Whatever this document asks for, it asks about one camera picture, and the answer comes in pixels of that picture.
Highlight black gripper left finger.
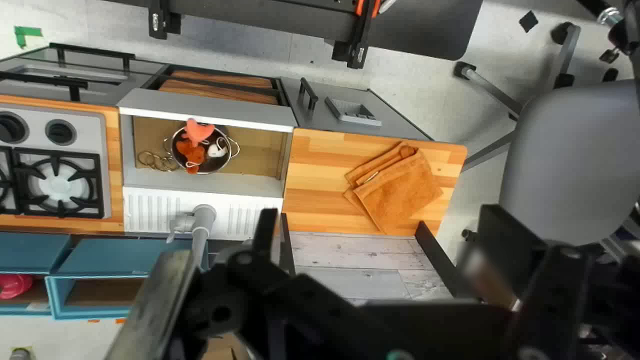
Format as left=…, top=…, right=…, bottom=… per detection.
left=253, top=208, right=279, bottom=258

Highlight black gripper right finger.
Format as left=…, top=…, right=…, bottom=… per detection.
left=479, top=204, right=547, bottom=281

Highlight orange towel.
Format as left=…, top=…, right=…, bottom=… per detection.
left=344, top=142, right=443, bottom=233

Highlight pink octopus plush toy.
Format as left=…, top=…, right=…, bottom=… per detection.
left=185, top=119, right=217, bottom=146

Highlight orange plush toy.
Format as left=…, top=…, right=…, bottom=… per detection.
left=178, top=142, right=206, bottom=175

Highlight steel cooking pot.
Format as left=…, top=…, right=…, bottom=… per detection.
left=169, top=120, right=240, bottom=175

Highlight grey toy stove top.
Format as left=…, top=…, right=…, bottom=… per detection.
left=0, top=107, right=110, bottom=218

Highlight grey toy faucet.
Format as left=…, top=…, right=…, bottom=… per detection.
left=166, top=204, right=217, bottom=269

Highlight grey office chair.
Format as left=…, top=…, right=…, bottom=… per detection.
left=455, top=23, right=640, bottom=247

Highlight grey wood backdrop panel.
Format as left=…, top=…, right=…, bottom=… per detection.
left=290, top=233, right=453, bottom=305

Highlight white round toy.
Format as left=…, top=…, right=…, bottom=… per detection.
left=206, top=144, right=229, bottom=159

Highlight white sink unit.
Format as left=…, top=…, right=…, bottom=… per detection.
left=118, top=91, right=296, bottom=241

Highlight pink bowl on shelf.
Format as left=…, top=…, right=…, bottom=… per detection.
left=0, top=274, right=35, bottom=300

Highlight wire ring trivet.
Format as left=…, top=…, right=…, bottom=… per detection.
left=136, top=150, right=178, bottom=172

